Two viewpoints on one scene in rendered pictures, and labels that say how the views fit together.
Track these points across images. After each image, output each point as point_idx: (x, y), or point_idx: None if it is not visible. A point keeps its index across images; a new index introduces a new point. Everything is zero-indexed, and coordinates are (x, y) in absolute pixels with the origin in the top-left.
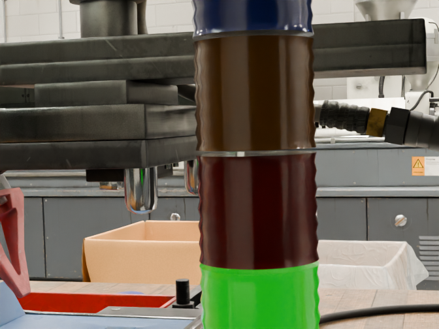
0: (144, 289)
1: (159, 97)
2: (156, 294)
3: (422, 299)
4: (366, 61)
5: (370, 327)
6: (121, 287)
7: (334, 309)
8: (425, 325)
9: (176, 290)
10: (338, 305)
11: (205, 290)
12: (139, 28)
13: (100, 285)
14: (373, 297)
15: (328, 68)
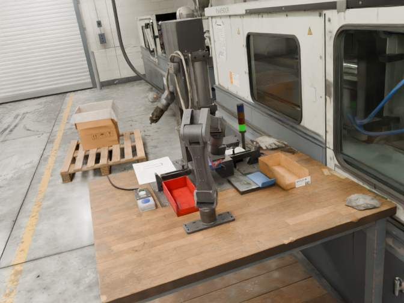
0: (103, 225)
1: None
2: (163, 183)
3: (101, 189)
4: None
5: (130, 186)
6: (101, 231)
7: (116, 193)
8: (125, 182)
9: (183, 166)
10: (111, 195)
11: (244, 125)
12: None
13: (99, 235)
14: (100, 194)
15: None
